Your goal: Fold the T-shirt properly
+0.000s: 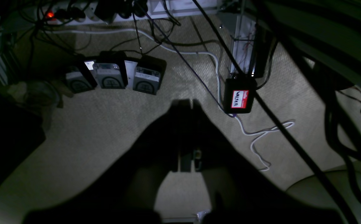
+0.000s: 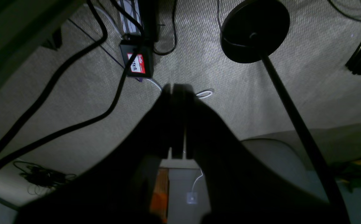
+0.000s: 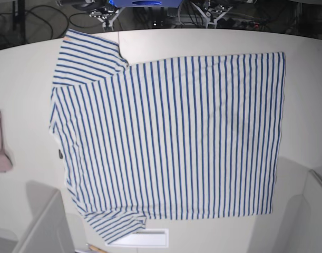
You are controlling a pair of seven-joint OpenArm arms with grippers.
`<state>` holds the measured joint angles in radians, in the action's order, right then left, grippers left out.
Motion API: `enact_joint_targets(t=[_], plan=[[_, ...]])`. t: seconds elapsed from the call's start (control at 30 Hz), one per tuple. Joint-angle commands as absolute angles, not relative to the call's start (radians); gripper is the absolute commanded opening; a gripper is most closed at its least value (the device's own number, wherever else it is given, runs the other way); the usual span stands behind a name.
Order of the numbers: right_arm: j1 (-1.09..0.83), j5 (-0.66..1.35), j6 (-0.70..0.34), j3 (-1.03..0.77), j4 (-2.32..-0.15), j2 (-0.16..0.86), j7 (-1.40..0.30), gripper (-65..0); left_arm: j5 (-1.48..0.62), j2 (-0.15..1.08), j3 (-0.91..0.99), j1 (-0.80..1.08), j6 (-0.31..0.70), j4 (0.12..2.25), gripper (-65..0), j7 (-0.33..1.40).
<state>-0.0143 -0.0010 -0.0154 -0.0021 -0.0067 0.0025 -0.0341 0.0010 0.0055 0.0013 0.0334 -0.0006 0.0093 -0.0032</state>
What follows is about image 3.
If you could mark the blue white striped T-shirt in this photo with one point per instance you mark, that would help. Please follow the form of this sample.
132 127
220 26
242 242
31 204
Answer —
184 138

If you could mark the white rectangular tray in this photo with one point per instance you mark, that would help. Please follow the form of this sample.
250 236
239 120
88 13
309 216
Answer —
147 238

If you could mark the blue box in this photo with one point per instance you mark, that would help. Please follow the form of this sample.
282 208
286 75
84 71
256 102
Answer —
146 3

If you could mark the wooden pencil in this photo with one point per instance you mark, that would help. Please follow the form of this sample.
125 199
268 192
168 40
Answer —
95 248

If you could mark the grey bin left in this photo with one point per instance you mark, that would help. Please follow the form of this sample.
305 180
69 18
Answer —
33 220

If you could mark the grey bin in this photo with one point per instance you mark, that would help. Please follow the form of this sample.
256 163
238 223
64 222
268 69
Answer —
33 220
295 224

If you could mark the grey bin right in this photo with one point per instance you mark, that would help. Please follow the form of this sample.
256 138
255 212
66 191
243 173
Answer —
295 224

